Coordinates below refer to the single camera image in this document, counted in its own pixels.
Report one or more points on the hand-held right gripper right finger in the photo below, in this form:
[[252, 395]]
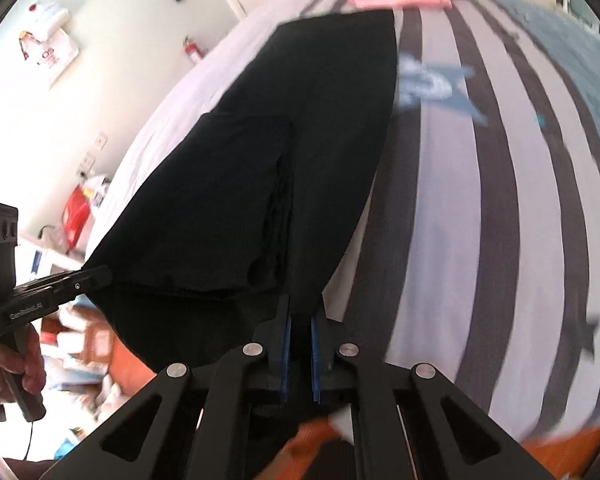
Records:
[[316, 360]]

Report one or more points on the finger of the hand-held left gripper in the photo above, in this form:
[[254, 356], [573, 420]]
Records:
[[75, 282]]

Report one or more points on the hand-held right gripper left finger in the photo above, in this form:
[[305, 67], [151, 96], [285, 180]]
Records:
[[285, 360]]

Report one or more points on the black printed t-shirt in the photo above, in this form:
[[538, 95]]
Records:
[[280, 160]]

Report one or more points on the red bag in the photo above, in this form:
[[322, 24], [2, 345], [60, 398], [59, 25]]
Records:
[[77, 215]]

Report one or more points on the pile of boxes and papers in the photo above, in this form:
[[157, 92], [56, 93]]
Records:
[[80, 350]]

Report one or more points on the striped grey bed blanket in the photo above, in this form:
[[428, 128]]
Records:
[[480, 235]]

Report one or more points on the white printed shopping bag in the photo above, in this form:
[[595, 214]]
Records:
[[50, 45]]

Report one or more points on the red fire extinguisher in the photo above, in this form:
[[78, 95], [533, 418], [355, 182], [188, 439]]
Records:
[[192, 50]]

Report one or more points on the small white appliance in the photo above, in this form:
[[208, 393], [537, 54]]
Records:
[[570, 2]]

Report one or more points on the white wall switch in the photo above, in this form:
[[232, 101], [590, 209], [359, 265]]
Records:
[[88, 163], [101, 140]]

